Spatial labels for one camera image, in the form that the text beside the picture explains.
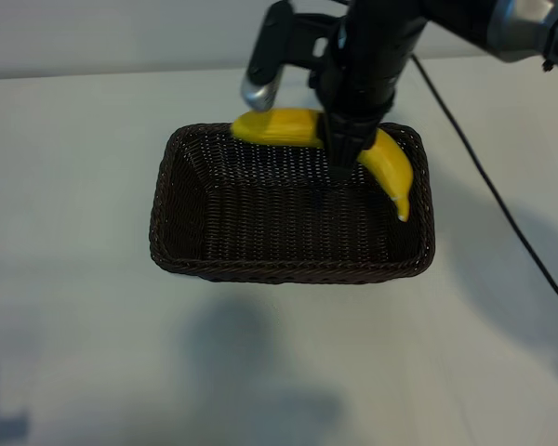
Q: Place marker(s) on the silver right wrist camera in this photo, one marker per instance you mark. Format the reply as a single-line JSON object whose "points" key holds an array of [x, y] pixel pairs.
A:
{"points": [[265, 69]]}

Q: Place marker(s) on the silver and black right robot arm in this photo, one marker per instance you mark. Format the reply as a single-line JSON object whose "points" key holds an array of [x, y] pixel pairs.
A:
{"points": [[521, 28]]}

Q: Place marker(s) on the dark brown wicker basket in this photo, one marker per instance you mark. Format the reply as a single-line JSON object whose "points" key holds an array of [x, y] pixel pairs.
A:
{"points": [[283, 223]]}

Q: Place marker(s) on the yellow banana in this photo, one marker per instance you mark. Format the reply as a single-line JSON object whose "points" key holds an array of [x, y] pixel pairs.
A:
{"points": [[279, 127]]}

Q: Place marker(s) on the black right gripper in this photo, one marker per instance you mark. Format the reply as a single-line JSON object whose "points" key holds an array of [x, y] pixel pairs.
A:
{"points": [[367, 60]]}

